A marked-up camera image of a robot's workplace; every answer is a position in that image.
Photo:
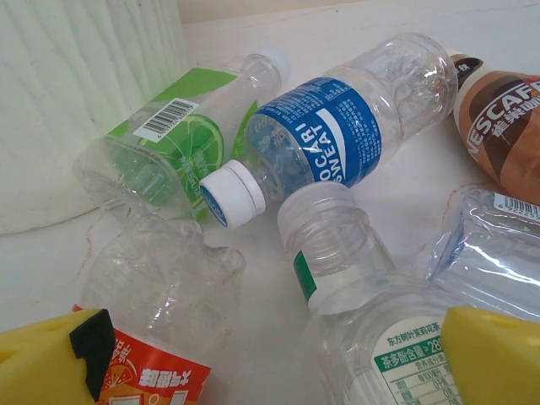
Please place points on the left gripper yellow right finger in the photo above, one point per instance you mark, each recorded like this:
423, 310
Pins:
498, 367

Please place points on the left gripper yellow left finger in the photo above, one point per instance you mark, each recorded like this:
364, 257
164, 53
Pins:
38, 363

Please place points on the orange label plastic bottle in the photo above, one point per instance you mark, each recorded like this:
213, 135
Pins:
169, 295

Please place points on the cream ribbed plastic bin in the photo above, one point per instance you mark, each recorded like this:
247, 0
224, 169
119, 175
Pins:
63, 84

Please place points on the clear square plastic bottle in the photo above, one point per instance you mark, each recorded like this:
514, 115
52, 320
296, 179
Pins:
493, 253

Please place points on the clear tea bottle white-green label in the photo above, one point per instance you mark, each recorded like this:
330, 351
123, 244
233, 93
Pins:
337, 253

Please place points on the brown Nescafe bottle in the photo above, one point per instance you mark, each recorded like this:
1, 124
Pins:
498, 122

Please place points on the green lime label bottle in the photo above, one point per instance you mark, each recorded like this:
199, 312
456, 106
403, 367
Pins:
177, 122

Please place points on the blue Pocari Sweat bottle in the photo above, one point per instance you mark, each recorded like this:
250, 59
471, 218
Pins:
320, 126

